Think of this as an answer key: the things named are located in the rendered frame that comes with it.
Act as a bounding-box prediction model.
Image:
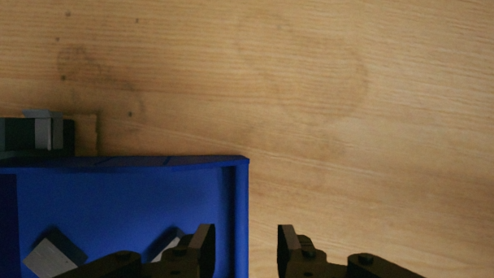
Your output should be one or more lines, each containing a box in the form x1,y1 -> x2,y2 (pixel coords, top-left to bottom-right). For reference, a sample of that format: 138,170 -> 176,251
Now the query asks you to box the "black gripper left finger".
52,224 -> 215,278

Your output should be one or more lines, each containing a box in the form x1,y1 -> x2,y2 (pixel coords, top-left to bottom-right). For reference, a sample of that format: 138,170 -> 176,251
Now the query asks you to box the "blue bin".
0,155 -> 249,278

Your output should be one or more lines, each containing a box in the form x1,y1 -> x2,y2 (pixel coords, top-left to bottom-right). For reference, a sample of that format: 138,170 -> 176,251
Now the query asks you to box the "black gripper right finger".
277,224 -> 426,278

